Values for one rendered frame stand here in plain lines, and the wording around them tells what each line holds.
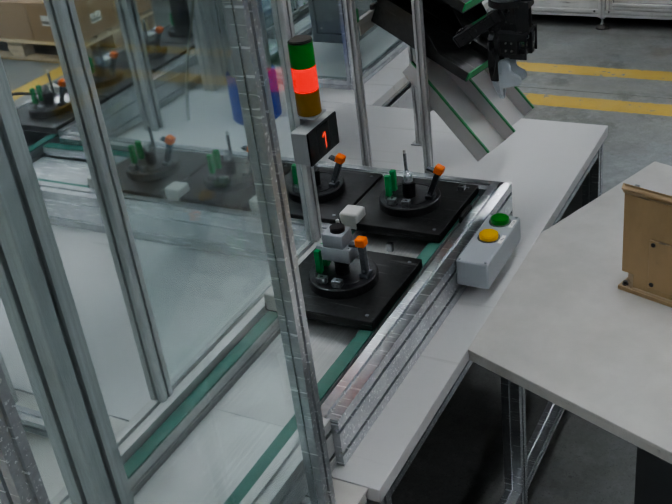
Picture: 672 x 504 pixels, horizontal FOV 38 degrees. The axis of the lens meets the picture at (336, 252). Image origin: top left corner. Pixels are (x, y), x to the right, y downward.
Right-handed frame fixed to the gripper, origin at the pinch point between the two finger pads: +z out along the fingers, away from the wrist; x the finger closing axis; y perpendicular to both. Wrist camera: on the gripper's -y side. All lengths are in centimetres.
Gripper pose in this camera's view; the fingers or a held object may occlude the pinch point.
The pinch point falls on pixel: (499, 92)
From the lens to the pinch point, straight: 209.7
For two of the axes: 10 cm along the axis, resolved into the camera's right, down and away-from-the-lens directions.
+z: 1.2, 8.6, 5.0
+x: 4.6, -4.9, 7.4
